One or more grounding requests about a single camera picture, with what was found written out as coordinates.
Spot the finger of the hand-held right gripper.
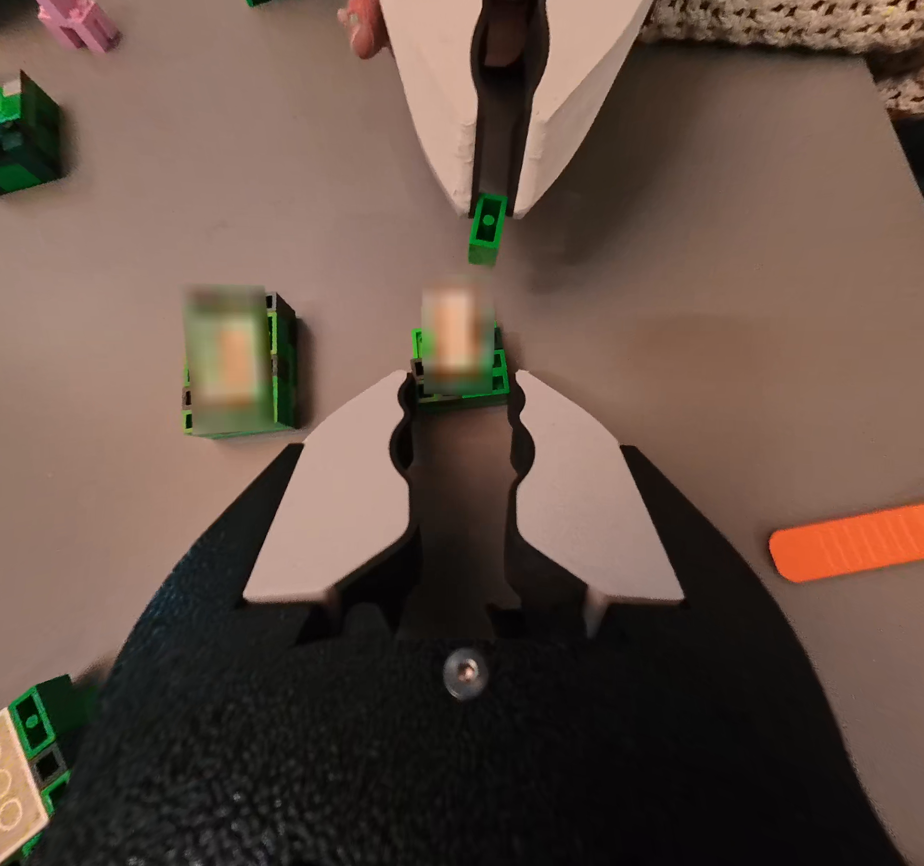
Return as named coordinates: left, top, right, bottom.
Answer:
left=509, top=0, right=661, bottom=219
left=375, top=0, right=486, bottom=219

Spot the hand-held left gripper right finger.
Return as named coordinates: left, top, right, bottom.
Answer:
left=505, top=369, right=685, bottom=637

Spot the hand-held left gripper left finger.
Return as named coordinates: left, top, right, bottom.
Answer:
left=243, top=369, right=421, bottom=639

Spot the green lego foot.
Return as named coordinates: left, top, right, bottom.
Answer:
left=182, top=290, right=299, bottom=441
left=410, top=326, right=512, bottom=417
left=0, top=674, right=98, bottom=863

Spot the small bright green lego brick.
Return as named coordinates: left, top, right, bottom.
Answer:
left=468, top=192, right=508, bottom=266

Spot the green pixelated lego block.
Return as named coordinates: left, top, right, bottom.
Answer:
left=0, top=70, right=64, bottom=195

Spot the person's right hand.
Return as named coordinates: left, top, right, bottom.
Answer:
left=338, top=0, right=392, bottom=62

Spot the orange brick separator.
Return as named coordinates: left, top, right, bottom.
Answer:
left=769, top=504, right=924, bottom=584

